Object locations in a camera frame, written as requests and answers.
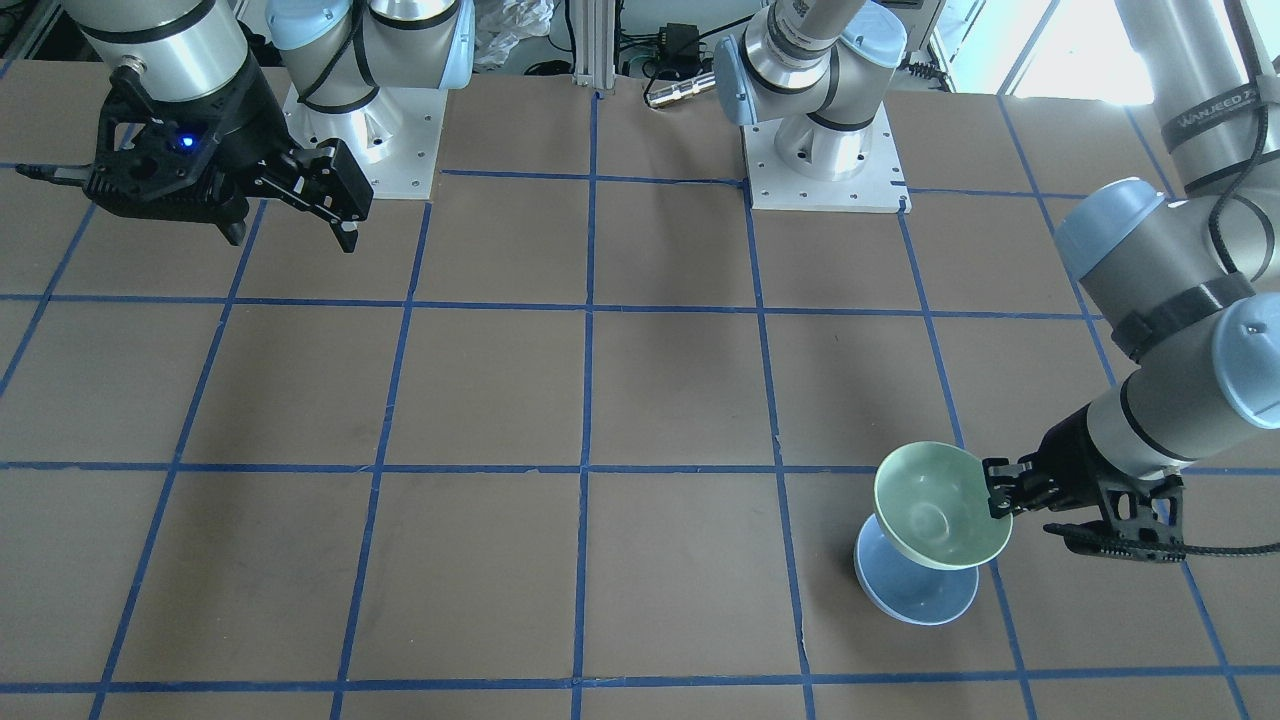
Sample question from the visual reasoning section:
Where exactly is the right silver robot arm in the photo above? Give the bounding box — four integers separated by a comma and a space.
15, 1, 476, 252

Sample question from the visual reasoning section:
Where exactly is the blue ceramic bowl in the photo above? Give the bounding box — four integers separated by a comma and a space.
854, 515, 980, 626

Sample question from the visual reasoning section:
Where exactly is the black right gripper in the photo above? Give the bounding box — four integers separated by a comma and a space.
17, 65, 374, 252

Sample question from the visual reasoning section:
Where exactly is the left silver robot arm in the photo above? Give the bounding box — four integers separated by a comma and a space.
874, 1, 1277, 570

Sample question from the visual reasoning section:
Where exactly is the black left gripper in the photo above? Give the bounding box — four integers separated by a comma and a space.
982, 407, 1187, 561

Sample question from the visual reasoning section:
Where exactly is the aluminium frame post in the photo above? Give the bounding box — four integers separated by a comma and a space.
564, 1, 618, 97

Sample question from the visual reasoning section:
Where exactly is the green ceramic bowl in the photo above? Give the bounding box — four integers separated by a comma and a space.
873, 441, 1012, 571

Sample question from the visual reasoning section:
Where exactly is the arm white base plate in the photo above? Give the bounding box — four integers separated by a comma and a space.
742, 105, 913, 214
283, 87, 449, 200

